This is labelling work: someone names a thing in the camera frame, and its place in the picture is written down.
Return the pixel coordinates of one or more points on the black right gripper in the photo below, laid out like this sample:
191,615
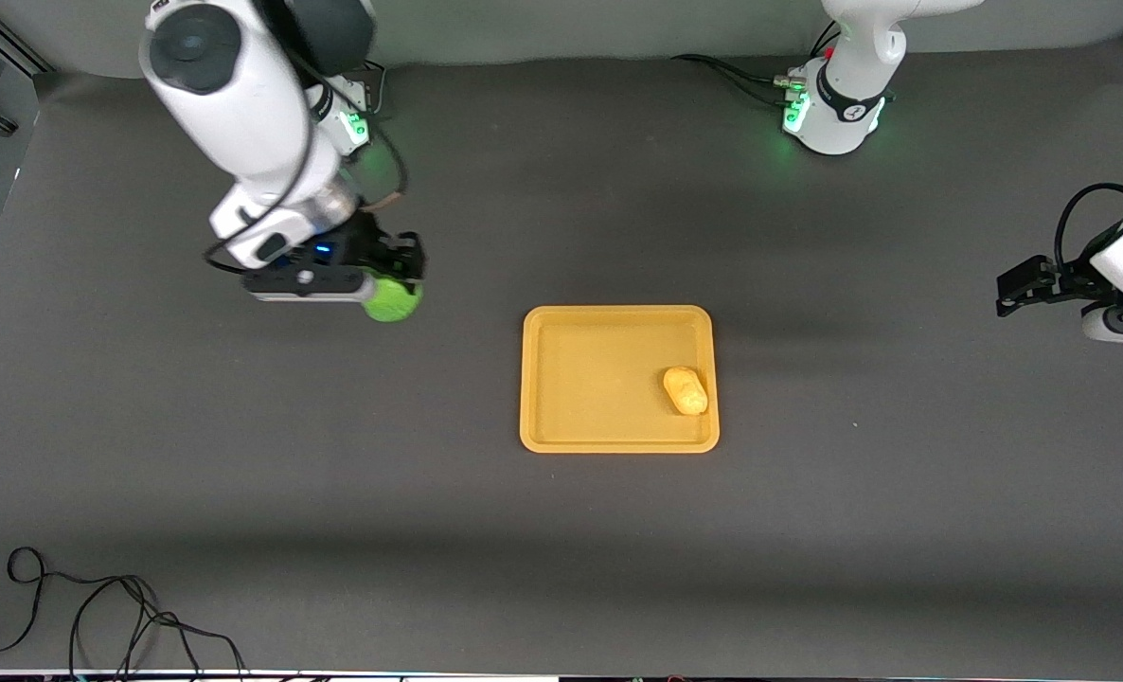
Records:
369,248

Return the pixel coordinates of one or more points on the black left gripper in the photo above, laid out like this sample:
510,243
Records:
1071,278

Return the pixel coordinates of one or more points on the green apple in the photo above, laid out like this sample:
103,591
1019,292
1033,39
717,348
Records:
393,301

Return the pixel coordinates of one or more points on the yellow potato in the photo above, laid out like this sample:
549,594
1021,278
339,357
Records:
686,390

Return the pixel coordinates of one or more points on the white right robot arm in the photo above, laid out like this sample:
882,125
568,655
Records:
240,104

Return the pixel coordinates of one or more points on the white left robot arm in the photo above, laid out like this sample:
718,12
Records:
846,109

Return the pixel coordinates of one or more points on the orange plastic tray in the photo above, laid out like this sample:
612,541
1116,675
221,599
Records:
599,379

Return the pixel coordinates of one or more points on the dark grey table cover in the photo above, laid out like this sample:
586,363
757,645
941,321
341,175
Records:
561,568

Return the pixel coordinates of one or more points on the aluminium frame rail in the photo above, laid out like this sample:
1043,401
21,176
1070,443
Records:
3,43

